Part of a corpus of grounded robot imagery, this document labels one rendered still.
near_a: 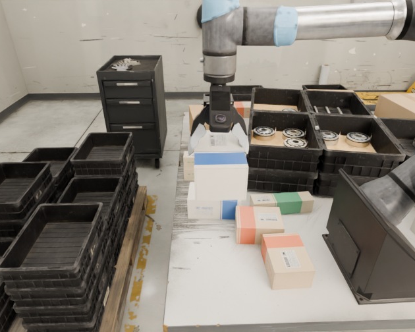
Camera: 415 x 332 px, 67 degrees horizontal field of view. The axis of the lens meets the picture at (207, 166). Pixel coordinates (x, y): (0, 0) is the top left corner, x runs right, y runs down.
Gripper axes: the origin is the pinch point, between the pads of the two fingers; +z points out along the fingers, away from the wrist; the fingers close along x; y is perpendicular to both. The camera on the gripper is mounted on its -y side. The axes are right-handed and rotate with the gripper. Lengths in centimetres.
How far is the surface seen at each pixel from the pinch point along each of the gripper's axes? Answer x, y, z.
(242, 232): -9.5, 11.5, 35.9
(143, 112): 50, 179, 55
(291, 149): -31, 39, 19
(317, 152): -41, 37, 19
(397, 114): -107, 94, 27
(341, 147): -61, 59, 28
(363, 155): -58, 34, 19
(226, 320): -1.7, -16.9, 41.6
